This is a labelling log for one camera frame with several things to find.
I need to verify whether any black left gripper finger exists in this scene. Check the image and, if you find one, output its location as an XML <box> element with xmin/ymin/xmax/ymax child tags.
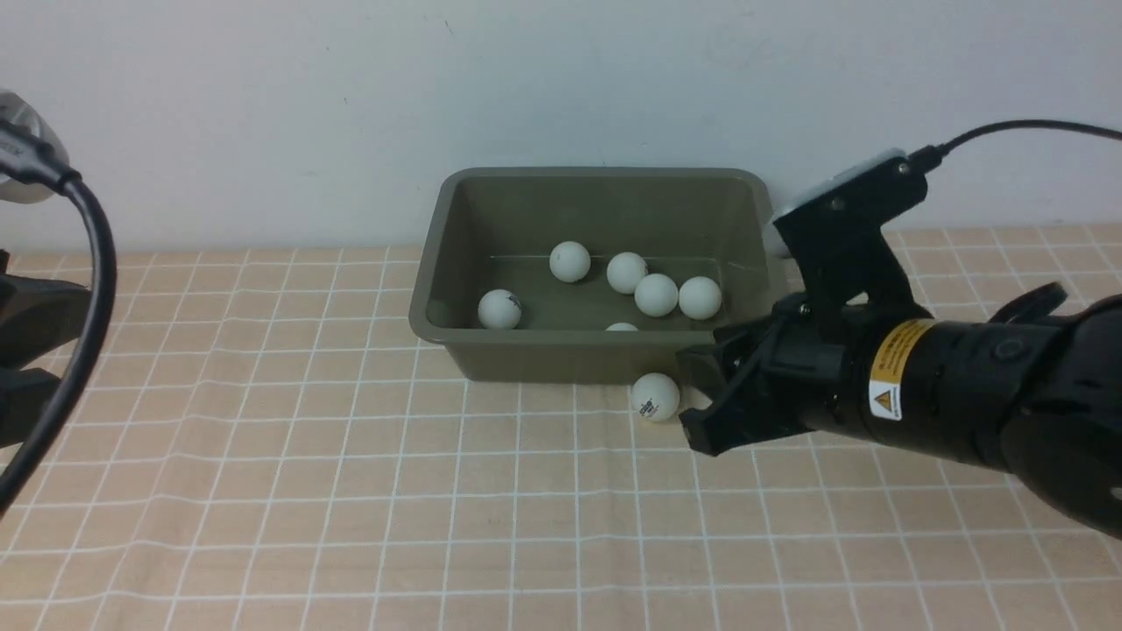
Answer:
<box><xmin>0</xmin><ymin>368</ymin><xmax>59</xmax><ymax>448</ymax></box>
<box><xmin>1</xmin><ymin>274</ymin><xmax>91</xmax><ymax>369</ymax></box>

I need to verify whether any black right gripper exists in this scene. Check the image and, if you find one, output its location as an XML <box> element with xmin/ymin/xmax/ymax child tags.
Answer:
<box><xmin>675</xmin><ymin>293</ymin><xmax>874</xmax><ymax>457</ymax></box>

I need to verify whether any white ball marked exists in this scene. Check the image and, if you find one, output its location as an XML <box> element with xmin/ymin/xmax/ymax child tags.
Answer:
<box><xmin>678</xmin><ymin>276</ymin><xmax>724</xmax><ymax>321</ymax></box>

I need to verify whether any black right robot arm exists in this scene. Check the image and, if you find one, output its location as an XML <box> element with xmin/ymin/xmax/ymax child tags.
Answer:
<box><xmin>677</xmin><ymin>282</ymin><xmax>1121</xmax><ymax>536</ymax></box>

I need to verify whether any white ball with logo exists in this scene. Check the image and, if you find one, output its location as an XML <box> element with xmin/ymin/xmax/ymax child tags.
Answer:
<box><xmin>629</xmin><ymin>372</ymin><xmax>681</xmax><ymax>422</ymax></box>

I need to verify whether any olive green plastic bin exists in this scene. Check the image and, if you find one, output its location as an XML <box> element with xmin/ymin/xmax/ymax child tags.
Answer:
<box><xmin>408</xmin><ymin>167</ymin><xmax>789</xmax><ymax>385</ymax></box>

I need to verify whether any peach checkered tablecloth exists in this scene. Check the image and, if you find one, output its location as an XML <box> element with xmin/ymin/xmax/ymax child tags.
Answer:
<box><xmin>1</xmin><ymin>246</ymin><xmax>1121</xmax><ymax>630</ymax></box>

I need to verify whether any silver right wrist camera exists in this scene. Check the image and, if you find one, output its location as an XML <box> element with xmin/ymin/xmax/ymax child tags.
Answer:
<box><xmin>771</xmin><ymin>147</ymin><xmax>930</xmax><ymax>321</ymax></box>

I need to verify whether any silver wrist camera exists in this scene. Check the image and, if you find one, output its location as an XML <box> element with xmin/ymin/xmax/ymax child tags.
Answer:
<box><xmin>1</xmin><ymin>88</ymin><xmax>71</xmax><ymax>204</ymax></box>
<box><xmin>771</xmin><ymin>147</ymin><xmax>930</xmax><ymax>321</ymax></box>

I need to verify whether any black left camera cable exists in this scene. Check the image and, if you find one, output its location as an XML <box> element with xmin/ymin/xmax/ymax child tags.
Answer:
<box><xmin>0</xmin><ymin>118</ymin><xmax>118</xmax><ymax>518</ymax></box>

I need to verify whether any black camera cable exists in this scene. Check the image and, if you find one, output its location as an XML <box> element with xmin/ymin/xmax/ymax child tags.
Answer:
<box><xmin>0</xmin><ymin>118</ymin><xmax>118</xmax><ymax>518</ymax></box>
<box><xmin>907</xmin><ymin>119</ymin><xmax>1122</xmax><ymax>172</ymax></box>

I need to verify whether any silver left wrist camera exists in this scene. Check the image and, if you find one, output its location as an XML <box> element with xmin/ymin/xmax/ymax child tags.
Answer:
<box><xmin>1</xmin><ymin>88</ymin><xmax>71</xmax><ymax>204</ymax></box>

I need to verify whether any black right camera cable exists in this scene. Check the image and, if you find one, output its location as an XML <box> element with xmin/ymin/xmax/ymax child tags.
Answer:
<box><xmin>907</xmin><ymin>119</ymin><xmax>1122</xmax><ymax>172</ymax></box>

